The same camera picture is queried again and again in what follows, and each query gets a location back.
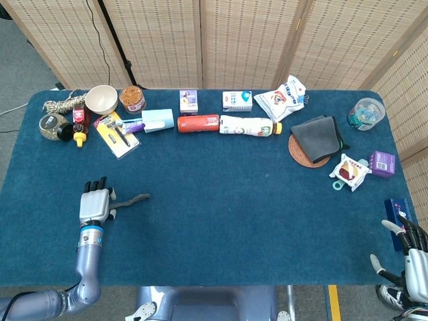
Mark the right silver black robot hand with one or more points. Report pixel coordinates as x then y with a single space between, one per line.
418 267

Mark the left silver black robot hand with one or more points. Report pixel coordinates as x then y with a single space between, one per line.
95 205

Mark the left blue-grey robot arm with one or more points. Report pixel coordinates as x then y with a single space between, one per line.
88 261

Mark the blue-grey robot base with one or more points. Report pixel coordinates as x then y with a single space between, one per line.
207 304

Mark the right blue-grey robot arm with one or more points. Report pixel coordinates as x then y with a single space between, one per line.
418 313

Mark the black white sneaker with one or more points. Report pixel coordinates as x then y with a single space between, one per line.
388 294

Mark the long dark blue box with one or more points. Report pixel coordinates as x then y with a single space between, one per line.
396 210

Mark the razor in yellow blister pack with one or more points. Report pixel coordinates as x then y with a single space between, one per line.
117 145

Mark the red sauce bottle yellow cap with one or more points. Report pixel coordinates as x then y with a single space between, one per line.
80 125

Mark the glass jar with black lid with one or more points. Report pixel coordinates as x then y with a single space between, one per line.
50 128

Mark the beige bowl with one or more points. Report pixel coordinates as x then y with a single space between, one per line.
100 100

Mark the light blue plastic holder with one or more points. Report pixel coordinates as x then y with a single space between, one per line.
157 118

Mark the small purple box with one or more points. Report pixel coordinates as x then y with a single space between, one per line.
382 164

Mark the clear jar of rubber bands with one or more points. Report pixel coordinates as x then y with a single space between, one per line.
132 98

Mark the white perforated foot plate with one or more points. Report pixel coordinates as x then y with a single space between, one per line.
283 316
143 311

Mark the white red snack packet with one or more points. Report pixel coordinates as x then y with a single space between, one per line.
349 170

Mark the blue table mat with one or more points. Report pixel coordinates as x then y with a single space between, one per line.
214 200

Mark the metal table leg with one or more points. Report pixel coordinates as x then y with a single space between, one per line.
291 301

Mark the red cylindrical can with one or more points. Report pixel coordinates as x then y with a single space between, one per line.
197 123

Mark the small purple white carton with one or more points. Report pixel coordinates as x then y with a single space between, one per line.
188 100

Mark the black tripod stand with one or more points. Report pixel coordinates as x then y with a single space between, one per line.
128 66

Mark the clear jar of clips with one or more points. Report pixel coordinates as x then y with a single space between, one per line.
366 113

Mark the grey folded cloth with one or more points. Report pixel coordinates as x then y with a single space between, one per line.
317 138

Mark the white drink bottle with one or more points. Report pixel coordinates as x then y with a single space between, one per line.
244 126

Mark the brown woven round coaster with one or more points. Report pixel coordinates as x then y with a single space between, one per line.
296 150

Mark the white blue milk carton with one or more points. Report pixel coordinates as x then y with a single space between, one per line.
237 100

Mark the blue binder clip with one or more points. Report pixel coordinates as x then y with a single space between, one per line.
303 98

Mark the white snack bag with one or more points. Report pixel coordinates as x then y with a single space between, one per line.
277 102

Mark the bamboo folding screen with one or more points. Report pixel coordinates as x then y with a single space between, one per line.
234 40

